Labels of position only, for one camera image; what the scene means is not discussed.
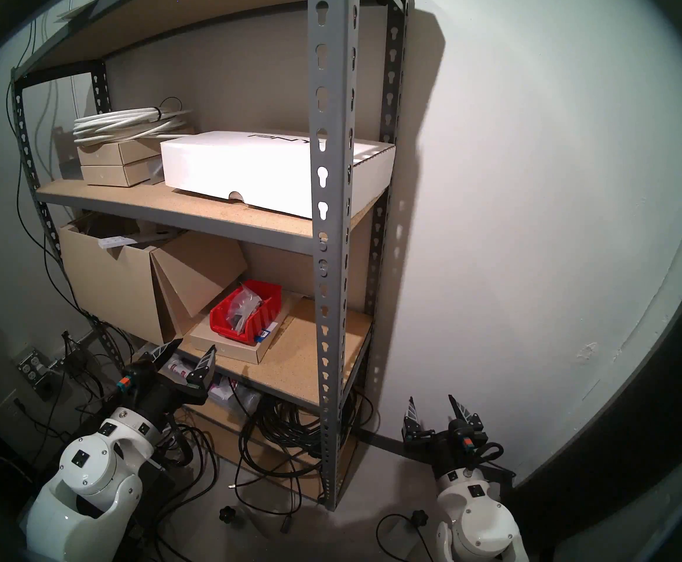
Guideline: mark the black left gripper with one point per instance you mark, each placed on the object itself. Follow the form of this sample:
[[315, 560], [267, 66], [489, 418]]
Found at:
[[162, 394]]

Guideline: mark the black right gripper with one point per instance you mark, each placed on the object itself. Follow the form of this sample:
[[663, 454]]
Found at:
[[443, 449]]

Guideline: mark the clear bag with QR label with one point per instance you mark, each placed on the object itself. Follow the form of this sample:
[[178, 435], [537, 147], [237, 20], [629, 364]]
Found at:
[[238, 318]]

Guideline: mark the red plastic bin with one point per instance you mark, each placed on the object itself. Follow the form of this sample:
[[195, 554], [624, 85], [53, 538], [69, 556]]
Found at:
[[259, 321]]

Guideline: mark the clear bag with black parts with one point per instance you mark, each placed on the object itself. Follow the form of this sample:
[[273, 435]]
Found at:
[[247, 297]]

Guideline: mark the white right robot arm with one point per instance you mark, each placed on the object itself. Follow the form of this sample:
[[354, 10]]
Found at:
[[481, 520]]

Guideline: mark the grey metal rack shelf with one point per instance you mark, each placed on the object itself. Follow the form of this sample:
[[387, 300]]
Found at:
[[332, 157]]

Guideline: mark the flat cardboard box white disc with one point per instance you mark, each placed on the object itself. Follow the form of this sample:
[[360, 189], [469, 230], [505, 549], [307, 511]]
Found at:
[[230, 347]]

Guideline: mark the dark baseboard strip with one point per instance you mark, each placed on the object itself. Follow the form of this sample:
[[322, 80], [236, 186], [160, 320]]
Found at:
[[393, 444]]

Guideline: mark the black knob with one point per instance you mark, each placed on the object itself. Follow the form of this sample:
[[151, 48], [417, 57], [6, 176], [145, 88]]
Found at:
[[419, 517], [227, 514]]

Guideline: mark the large open cardboard box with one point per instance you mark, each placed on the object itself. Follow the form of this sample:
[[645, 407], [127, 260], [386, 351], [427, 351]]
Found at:
[[112, 280]]

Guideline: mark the white plastic strip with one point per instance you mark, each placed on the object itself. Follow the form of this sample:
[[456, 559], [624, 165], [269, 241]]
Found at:
[[112, 242]]

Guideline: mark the small tan cardboard box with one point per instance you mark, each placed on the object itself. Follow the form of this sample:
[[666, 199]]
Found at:
[[110, 174], [107, 154]]

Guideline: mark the large white PNY box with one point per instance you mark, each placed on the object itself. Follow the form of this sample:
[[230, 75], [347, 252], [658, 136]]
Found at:
[[241, 165]]

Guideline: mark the white paper sheets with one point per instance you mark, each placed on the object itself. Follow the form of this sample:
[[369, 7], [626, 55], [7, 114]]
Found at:
[[74, 12]]

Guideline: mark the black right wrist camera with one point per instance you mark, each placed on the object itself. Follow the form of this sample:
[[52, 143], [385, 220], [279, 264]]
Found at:
[[471, 435]]

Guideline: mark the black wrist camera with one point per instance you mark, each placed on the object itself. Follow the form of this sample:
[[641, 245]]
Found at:
[[125, 382], [471, 435]]

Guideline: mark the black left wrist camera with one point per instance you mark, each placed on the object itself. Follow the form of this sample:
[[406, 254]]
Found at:
[[125, 382]]

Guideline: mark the grey wall power outlet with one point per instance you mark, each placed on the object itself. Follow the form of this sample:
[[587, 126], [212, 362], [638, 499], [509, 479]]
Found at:
[[31, 367]]

